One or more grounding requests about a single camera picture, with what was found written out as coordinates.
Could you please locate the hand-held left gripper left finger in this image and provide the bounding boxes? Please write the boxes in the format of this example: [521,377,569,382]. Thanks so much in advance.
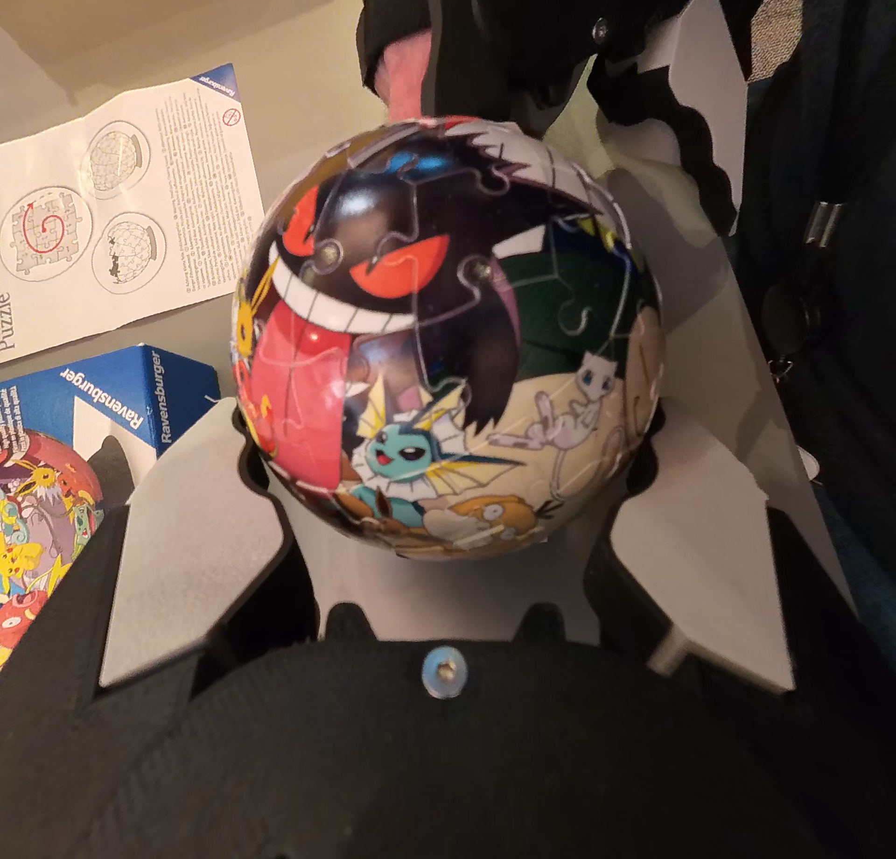
[99,397,294,688]

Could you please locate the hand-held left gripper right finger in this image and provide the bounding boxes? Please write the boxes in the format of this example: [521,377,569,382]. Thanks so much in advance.
[609,411,797,693]

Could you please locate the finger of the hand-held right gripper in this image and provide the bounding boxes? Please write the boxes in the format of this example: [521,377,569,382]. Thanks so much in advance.
[587,0,751,238]

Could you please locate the colourful puzzle ball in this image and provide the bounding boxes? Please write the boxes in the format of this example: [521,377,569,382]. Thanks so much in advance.
[231,115,666,562]

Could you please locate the blue puzzle box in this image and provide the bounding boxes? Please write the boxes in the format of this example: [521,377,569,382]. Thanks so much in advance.
[0,344,221,671]

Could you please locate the person's right hand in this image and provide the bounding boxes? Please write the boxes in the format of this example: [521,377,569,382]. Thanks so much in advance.
[371,28,436,123]

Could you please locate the white instruction sheet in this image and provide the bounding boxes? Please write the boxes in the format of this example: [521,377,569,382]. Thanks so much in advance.
[0,63,263,366]

